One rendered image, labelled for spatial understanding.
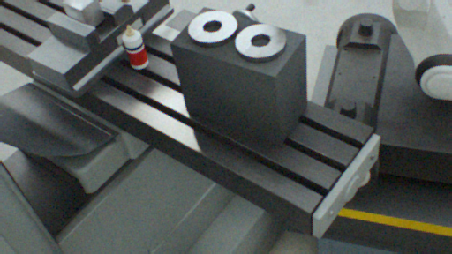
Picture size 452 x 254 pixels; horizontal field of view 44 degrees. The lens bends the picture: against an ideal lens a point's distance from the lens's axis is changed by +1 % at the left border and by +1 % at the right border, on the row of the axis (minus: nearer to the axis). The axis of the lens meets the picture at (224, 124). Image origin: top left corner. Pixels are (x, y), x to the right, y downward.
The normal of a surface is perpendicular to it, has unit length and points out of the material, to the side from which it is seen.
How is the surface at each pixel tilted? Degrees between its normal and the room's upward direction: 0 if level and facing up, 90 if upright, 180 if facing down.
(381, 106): 0
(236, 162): 0
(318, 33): 0
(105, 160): 90
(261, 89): 90
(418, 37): 90
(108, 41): 90
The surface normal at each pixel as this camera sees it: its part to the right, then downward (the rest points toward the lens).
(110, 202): 0.79, 0.40
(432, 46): -0.29, 0.74
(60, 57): -0.12, -0.66
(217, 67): -0.51, 0.68
